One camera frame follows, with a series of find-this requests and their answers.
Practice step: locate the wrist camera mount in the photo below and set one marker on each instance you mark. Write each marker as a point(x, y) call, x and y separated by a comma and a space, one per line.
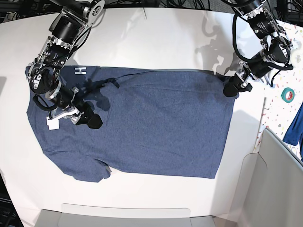
point(63, 97)
point(251, 72)

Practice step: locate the terrazzo patterned side surface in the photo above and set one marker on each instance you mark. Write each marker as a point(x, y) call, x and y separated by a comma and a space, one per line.
point(278, 115)

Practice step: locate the green tape roll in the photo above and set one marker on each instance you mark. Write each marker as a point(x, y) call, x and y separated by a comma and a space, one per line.
point(288, 95)

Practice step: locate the grey front divider panel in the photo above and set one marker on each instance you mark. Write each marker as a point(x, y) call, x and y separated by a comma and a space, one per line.
point(92, 216)

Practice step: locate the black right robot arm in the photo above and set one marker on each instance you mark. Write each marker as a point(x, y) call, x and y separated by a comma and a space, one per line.
point(74, 22)

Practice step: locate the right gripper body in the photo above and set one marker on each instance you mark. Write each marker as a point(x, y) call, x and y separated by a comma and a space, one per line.
point(88, 117)

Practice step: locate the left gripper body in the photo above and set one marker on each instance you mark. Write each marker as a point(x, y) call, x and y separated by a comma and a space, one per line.
point(230, 88)

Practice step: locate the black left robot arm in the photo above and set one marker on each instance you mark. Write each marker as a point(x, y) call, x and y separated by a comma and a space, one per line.
point(276, 46)

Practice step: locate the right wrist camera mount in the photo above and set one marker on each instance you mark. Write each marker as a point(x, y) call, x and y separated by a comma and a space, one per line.
point(63, 97)

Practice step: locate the blue cloth at right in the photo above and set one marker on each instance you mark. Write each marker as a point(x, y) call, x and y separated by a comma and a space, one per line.
point(294, 133)

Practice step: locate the dark blue printed t-shirt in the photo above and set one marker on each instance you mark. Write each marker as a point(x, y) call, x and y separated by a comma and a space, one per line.
point(154, 122)

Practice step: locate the clear tape dispenser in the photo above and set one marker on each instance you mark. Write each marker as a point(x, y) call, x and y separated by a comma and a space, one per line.
point(297, 47)

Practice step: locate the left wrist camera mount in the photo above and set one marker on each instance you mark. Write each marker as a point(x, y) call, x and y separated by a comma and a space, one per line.
point(251, 72)

